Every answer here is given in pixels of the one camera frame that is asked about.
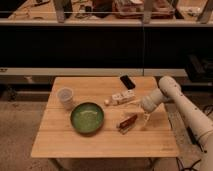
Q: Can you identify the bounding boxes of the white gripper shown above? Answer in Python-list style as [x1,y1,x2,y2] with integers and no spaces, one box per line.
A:
[125,88,168,130]

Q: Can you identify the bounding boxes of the wooden table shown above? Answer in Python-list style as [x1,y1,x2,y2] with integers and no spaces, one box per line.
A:
[30,76,180,171]

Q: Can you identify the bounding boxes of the black box at right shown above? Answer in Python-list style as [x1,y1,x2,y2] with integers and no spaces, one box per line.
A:
[185,55,213,82]

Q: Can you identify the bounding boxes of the long metal shelf rail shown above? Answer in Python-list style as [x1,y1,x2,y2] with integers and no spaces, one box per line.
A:
[0,67,187,77]

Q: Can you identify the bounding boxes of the green ceramic bowl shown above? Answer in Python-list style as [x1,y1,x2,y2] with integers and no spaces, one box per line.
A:
[70,102,104,134]

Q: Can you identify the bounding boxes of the red snack packet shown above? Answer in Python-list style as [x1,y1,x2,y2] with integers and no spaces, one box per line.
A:
[117,115,138,130]

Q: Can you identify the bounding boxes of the black phone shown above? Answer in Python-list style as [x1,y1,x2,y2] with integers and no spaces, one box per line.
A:
[120,75,135,90]

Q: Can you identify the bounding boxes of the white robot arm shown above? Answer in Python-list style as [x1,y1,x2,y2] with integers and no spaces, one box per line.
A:
[138,76,213,171]

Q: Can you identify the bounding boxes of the clear plastic cup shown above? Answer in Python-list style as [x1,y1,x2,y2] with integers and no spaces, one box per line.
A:
[57,87,73,110]

